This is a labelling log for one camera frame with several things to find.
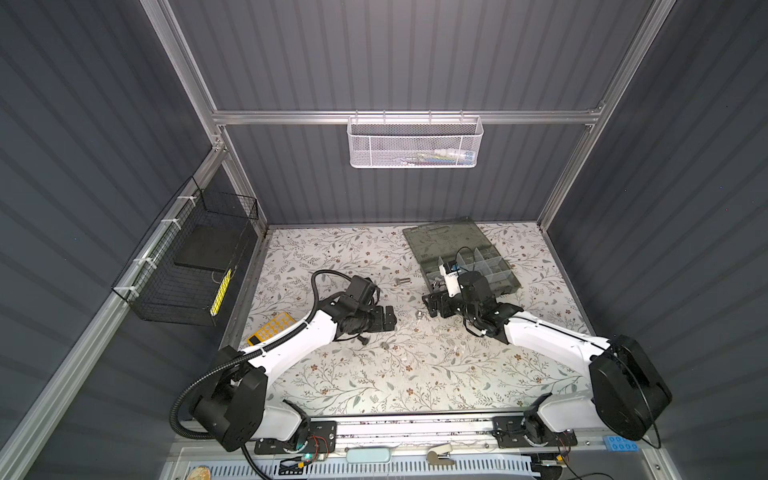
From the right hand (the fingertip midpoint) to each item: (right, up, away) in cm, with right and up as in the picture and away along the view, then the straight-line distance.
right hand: (439, 295), depth 87 cm
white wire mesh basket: (-4, +59, +37) cm, 69 cm away
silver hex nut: (-5, -7, +9) cm, 13 cm away
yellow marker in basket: (-54, 0, -21) cm, 58 cm away
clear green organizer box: (+13, +17, +29) cm, 36 cm away
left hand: (-16, -7, -2) cm, 18 cm away
